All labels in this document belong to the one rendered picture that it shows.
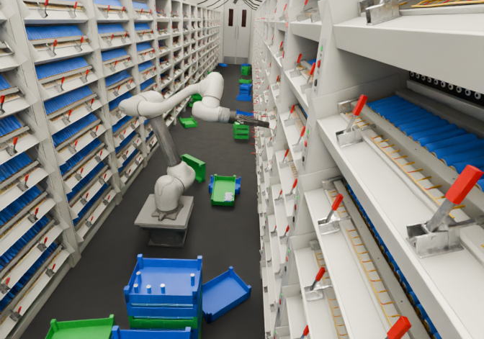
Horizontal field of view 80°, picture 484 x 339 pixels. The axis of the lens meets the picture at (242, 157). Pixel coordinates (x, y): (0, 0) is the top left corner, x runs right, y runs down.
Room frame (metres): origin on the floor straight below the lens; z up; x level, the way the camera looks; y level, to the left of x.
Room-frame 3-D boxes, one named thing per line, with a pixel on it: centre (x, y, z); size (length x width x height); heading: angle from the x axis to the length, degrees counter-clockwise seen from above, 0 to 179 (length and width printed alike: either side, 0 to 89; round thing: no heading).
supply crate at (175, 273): (0.93, 0.31, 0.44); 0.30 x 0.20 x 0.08; 93
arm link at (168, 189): (1.72, 0.51, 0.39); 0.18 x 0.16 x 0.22; 159
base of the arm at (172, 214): (1.69, 0.52, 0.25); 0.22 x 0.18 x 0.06; 171
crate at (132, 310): (0.93, 0.31, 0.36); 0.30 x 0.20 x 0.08; 93
